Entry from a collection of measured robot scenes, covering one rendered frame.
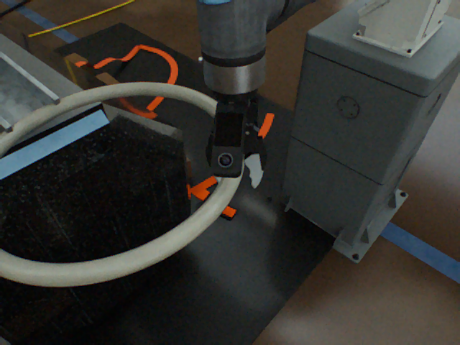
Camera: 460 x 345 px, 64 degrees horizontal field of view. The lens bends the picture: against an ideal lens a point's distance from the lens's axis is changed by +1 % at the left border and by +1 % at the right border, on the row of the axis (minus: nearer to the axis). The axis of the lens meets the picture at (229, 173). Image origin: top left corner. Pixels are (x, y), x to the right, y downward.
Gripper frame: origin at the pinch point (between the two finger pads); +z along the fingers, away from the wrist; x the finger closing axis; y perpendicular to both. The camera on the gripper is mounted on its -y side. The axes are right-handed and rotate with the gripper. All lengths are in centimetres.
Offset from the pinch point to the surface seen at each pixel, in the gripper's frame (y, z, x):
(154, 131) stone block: 37.2, 17.0, 28.6
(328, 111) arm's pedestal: 60, 25, -25
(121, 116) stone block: 30.9, 7.4, 34.1
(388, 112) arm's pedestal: 49, 17, -40
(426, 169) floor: 100, 87, -86
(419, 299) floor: 29, 90, -65
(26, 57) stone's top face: 48, -1, 66
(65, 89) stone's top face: 33, 1, 48
